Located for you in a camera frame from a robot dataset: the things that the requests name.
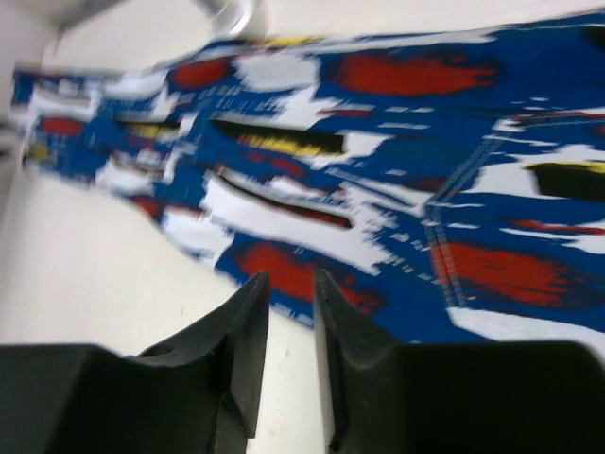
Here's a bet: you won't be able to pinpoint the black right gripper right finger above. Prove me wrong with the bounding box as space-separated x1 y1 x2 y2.
313 270 604 453

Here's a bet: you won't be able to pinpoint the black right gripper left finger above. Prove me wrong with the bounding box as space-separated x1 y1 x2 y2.
1 272 270 453

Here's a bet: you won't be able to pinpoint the blue patterned trousers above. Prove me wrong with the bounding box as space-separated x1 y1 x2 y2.
11 11 604 348

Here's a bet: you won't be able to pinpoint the white clothes rack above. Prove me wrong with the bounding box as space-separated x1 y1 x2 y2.
47 0 268 38

